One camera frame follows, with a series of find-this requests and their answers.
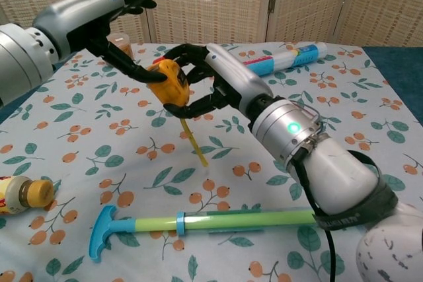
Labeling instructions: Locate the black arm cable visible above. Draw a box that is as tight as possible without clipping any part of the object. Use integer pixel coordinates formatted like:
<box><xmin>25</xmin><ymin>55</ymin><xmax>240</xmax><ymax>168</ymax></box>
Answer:
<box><xmin>290</xmin><ymin>146</ymin><xmax>336</xmax><ymax>282</ymax></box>

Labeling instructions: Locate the green blue water pump toy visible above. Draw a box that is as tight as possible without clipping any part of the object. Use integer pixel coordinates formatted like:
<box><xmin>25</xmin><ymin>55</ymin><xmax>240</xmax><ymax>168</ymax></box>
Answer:
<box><xmin>88</xmin><ymin>205</ymin><xmax>319</xmax><ymax>263</ymax></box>

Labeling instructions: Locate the floral print tablecloth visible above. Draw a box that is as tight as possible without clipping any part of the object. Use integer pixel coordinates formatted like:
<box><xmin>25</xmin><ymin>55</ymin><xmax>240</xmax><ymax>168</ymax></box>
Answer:
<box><xmin>0</xmin><ymin>41</ymin><xmax>423</xmax><ymax>282</ymax></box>

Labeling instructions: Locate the bottle with yellow cap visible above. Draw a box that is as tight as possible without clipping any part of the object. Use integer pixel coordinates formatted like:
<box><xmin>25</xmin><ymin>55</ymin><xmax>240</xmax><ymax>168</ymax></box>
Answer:
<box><xmin>0</xmin><ymin>176</ymin><xmax>56</xmax><ymax>219</ymax></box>

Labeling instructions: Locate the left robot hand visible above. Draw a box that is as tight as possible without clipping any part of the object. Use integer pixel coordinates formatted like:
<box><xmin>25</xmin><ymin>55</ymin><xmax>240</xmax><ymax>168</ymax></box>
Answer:
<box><xmin>32</xmin><ymin>0</ymin><xmax>179</xmax><ymax>84</ymax></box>

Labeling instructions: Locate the yellow tape measure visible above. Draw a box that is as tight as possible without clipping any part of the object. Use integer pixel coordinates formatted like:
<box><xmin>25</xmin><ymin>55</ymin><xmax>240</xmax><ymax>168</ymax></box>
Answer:
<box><xmin>146</xmin><ymin>58</ymin><xmax>210</xmax><ymax>168</ymax></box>

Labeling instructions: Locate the clear plastic wrap roll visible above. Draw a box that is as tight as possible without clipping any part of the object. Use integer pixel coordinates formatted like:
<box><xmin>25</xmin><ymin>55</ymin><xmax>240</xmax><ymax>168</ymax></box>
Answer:
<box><xmin>242</xmin><ymin>41</ymin><xmax>328</xmax><ymax>77</ymax></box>

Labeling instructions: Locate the plastic jar with brown contents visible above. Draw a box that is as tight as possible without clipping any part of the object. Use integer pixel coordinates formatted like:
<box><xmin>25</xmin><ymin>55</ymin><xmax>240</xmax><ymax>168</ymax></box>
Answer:
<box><xmin>108</xmin><ymin>32</ymin><xmax>135</xmax><ymax>62</ymax></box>

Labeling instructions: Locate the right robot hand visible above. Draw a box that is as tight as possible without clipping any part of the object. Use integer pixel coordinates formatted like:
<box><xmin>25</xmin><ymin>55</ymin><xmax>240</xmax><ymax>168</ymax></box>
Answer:
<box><xmin>163</xmin><ymin>42</ymin><xmax>274</xmax><ymax>120</ymax></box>

